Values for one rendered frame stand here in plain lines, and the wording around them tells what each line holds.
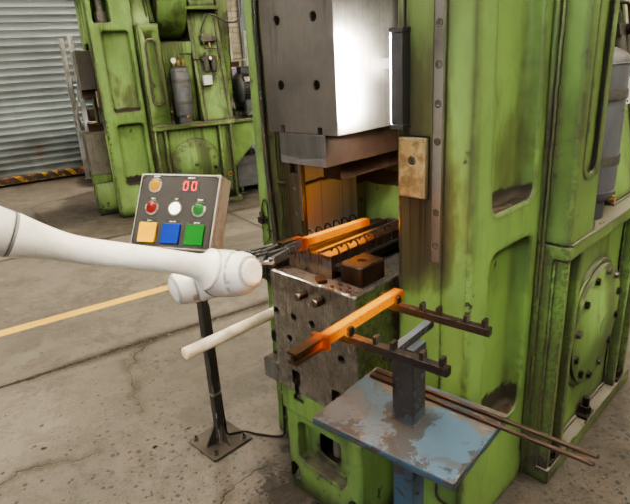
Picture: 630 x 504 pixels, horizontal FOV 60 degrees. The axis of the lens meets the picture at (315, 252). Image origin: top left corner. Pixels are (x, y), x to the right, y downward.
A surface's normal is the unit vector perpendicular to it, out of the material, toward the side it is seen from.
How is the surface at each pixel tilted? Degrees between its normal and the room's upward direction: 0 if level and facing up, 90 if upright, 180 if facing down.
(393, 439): 0
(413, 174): 90
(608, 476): 0
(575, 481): 0
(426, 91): 90
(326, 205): 90
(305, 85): 90
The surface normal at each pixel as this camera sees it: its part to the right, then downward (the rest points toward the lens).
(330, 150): 0.71, 0.20
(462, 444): -0.06, -0.94
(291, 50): -0.70, 0.28
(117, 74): 0.45, 0.26
